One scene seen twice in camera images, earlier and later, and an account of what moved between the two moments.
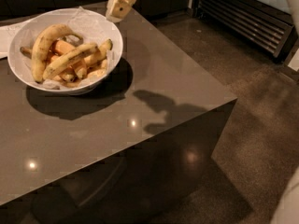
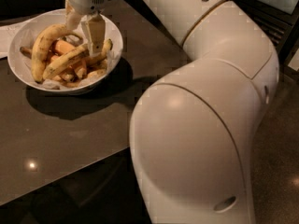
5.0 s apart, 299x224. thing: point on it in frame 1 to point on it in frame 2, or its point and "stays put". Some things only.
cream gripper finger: [121, 1] to [95, 31]
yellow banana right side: [100, 54] stays put
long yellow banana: [57, 63] stays put
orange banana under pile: [63, 47] stays put
